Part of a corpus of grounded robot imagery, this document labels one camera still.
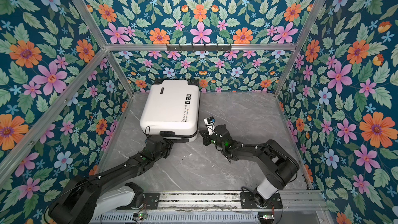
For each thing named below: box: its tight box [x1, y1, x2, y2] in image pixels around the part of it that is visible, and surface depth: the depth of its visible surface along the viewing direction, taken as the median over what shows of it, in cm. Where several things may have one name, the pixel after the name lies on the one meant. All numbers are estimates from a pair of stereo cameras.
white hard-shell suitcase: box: [139, 78, 201, 143], surface depth 87 cm
